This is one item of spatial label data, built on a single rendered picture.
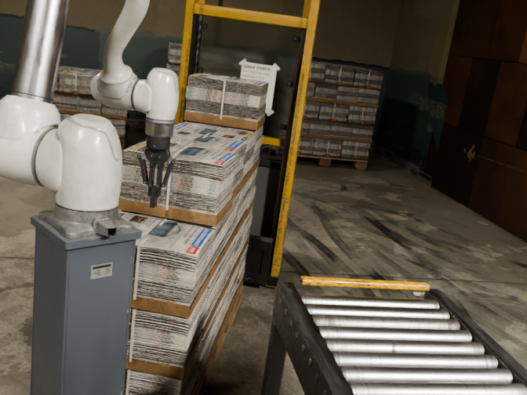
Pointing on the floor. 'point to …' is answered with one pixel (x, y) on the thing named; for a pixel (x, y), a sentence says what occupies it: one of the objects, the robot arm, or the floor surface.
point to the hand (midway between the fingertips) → (154, 196)
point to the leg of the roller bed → (274, 363)
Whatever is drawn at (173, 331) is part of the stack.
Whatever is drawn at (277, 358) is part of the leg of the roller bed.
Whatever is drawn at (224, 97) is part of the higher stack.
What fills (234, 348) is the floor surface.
